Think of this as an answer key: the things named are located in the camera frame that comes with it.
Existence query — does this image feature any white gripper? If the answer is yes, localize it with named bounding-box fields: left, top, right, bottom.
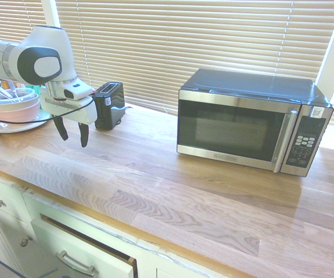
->
left=41, top=89, right=98, bottom=148

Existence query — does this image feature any black two-slot toaster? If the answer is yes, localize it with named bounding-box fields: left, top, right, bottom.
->
left=93, top=81, right=125, bottom=130

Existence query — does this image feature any pink bowl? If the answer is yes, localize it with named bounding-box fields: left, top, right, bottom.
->
left=0, top=100, right=42, bottom=127

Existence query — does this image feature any clear plastic container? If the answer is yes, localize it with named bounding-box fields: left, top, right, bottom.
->
left=0, top=87, right=36, bottom=105

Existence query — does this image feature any orange box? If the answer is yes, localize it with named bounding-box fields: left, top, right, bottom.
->
left=0, top=79, right=19, bottom=89

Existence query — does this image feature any white open drawer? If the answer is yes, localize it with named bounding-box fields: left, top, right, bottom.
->
left=30, top=215, right=138, bottom=278

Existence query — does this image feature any white cabinet door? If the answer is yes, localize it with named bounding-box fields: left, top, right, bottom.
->
left=0, top=202, right=37, bottom=278

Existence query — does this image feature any wide beige window blind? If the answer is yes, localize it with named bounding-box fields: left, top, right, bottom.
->
left=55, top=0, right=334, bottom=128

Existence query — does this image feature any stainless steel black microwave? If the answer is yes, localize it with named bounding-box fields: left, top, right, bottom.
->
left=176, top=68, right=334, bottom=177

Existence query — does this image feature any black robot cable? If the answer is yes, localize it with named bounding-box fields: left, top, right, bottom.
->
left=0, top=91, right=96, bottom=126

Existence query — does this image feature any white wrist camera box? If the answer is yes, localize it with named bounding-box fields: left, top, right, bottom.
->
left=60, top=82, right=94, bottom=101

